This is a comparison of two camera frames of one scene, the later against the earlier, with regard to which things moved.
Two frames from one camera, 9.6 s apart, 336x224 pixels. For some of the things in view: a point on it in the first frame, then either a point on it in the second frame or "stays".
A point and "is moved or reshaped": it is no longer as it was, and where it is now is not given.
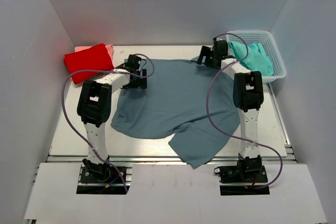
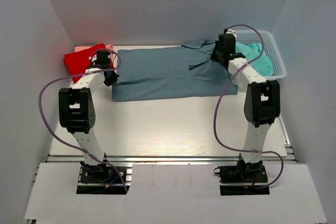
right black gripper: x=207 y=51 to x=214 y=56
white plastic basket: x=248 y=37 stays
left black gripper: x=141 y=83 to x=113 y=80
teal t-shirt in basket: x=256 y=60 stays
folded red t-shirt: x=95 y=57 stays
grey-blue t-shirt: x=175 y=102 is moved or reshaped
